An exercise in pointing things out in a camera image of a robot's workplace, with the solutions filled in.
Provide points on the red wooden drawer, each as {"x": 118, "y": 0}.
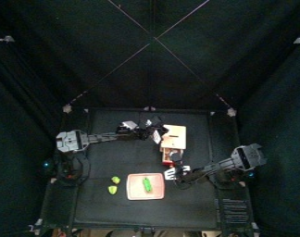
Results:
{"x": 168, "y": 155}

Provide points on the light wooden drawer cabinet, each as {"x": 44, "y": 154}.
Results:
{"x": 174, "y": 135}

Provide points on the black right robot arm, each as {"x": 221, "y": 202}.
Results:
{"x": 234, "y": 162}

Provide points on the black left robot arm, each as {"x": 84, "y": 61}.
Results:
{"x": 94, "y": 138}

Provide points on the green toy vegetable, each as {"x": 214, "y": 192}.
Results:
{"x": 146, "y": 184}

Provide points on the pink cutting board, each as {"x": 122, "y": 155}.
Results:
{"x": 144, "y": 186}

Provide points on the yellow-green toy piece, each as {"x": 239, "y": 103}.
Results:
{"x": 115, "y": 179}
{"x": 111, "y": 189}

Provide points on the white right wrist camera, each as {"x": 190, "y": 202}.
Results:
{"x": 174, "y": 172}

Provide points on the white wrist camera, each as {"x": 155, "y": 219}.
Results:
{"x": 128, "y": 125}
{"x": 174, "y": 172}

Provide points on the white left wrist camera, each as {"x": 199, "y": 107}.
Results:
{"x": 128, "y": 125}

